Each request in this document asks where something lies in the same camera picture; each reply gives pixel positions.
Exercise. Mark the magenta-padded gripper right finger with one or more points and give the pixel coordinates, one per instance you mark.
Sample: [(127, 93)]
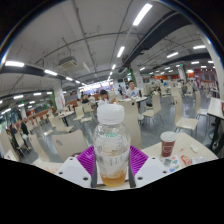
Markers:
[(150, 170)]

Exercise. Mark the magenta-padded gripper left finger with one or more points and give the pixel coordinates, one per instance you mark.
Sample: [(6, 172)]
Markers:
[(71, 170)]

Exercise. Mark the clear white-capped drink bottle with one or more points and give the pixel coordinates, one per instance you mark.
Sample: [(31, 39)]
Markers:
[(111, 143)]

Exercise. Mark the colourful sticker leaflet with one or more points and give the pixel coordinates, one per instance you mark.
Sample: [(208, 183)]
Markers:
[(173, 164)]

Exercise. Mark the group of beige chairs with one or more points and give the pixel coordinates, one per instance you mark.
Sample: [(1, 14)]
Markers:
[(68, 143)]

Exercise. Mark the red paper cup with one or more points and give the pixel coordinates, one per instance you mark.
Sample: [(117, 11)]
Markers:
[(168, 145)]

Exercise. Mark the small red sauce packet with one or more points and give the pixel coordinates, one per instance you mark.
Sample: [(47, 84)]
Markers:
[(186, 160)]

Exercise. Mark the small white packet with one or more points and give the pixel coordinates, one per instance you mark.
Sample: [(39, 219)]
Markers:
[(194, 147)]

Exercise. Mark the clear plastic pouch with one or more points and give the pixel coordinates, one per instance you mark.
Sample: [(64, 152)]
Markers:
[(199, 160)]

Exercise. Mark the person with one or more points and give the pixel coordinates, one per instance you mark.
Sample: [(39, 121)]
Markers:
[(12, 136), (104, 98), (132, 90), (24, 130)]

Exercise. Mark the ceiling air conditioner unit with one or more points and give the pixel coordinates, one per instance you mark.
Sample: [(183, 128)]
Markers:
[(68, 62)]

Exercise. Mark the group of ceiling lights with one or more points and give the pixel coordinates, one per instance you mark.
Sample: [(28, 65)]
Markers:
[(142, 14)]

